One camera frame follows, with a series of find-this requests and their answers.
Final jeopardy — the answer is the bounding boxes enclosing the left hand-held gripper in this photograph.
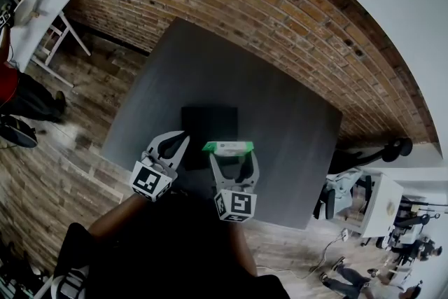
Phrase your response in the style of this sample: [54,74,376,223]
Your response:
[129,130,191,203]

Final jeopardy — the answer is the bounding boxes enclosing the person's right forearm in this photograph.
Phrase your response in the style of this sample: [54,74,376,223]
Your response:
[228,220,259,278]

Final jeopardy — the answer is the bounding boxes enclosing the black round base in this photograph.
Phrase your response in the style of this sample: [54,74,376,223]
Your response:
[0,114,39,149]

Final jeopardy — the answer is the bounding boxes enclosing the white cloth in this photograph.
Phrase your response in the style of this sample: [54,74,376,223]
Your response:
[325,167,364,211]

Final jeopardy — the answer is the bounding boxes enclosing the black floor cable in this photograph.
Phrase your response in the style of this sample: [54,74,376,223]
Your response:
[309,230,351,278]

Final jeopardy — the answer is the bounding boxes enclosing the green and white packet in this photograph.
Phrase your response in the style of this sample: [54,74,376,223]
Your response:
[201,140,256,157]

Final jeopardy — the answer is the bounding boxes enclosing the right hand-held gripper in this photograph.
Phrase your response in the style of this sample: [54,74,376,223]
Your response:
[208,150,261,223]

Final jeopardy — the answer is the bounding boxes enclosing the white side table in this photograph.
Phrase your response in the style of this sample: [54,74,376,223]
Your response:
[9,0,92,89]

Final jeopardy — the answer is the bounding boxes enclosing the black box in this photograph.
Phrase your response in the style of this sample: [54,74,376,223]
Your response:
[180,105,240,172]

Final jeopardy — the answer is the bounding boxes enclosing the white desk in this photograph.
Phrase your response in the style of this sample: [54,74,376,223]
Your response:
[359,172,406,239]

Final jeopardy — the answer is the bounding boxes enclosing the person's left forearm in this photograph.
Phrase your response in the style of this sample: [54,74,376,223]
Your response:
[86,193,155,239]

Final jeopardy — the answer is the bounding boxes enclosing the person's black clothing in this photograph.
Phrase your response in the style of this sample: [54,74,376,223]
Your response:
[51,192,292,299]

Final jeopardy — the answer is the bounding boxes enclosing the person's white shoe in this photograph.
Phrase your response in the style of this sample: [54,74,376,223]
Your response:
[50,265,91,299]

